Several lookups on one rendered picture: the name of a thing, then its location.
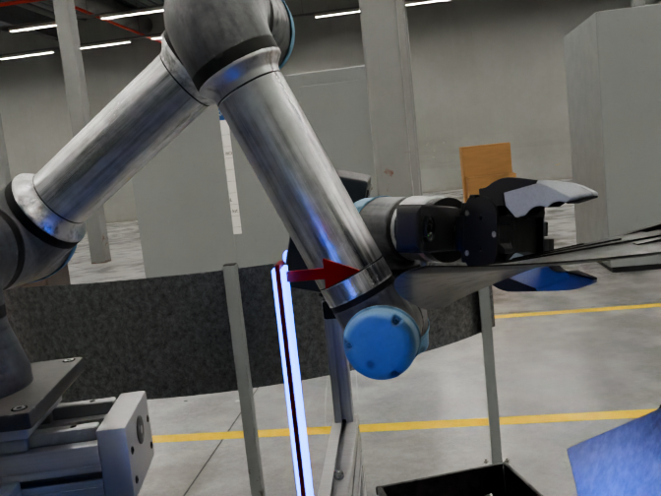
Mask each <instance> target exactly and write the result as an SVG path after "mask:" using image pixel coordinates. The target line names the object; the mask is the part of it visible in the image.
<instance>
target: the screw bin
mask: <svg viewBox="0 0 661 496"><path fill-rule="evenodd" d="M376 494H377V495H379V496H484V494H486V495H488V494H493V496H544V495H542V494H541V493H540V492H539V491H538V490H537V489H536V488H535V487H534V486H532V485H531V484H530V483H529V482H528V481H527V480H526V479H525V478H524V477H523V476H521V475H520V474H519V473H518V472H517V471H516V470H515V469H514V468H513V467H512V466H510V465H509V463H508V462H502V463H498V464H492V465H483V466H478V467H474V468H469V469H463V470H458V471H453V472H448V473H443V474H437V475H432V476H427V477H422V478H417V479H412V480H406V481H401V482H397V483H392V484H387V485H382V486H377V487H376Z"/></svg>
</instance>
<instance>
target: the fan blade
mask: <svg viewBox="0 0 661 496"><path fill-rule="evenodd" d="M653 255H661V223H658V224H655V225H652V226H648V227H646V228H643V229H640V230H636V231H633V232H630V233H627V234H624V235H621V236H617V237H609V238H604V239H600V240H596V241H592V242H588V243H578V244H573V245H570V246H566V247H562V248H557V249H553V250H548V251H544V252H539V253H534V254H530V255H525V256H521V257H516V258H512V259H510V260H506V261H502V262H497V263H492V264H487V265H481V266H423V267H419V268H415V269H411V270H408V271H405V272H404V273H402V274H400V275H399V276H398V277H397V278H396V279H395V281H394V288H395V290H396V292H397V293H398V294H399V295H400V296H401V297H402V298H404V299H405V300H407V301H408V302H410V303H412V304H414V305H416V306H418V307H420V308H422V309H425V310H431V309H440V308H442V307H444V306H446V305H448V304H450V303H452V302H455V301H456V300H458V299H460V298H462V297H464V296H466V295H469V294H471V293H473V292H475V291H478V290H480V289H482V288H485V287H487V286H489V285H492V284H494V283H497V282H499V281H501V280H504V279H508V278H511V277H513V276H516V275H518V274H521V273H524V272H526V271H529V270H532V269H535V268H539V267H551V266H561V265H572V264H583V263H593V262H602V261H611V260H620V259H628V258H636V257H645V256H653Z"/></svg>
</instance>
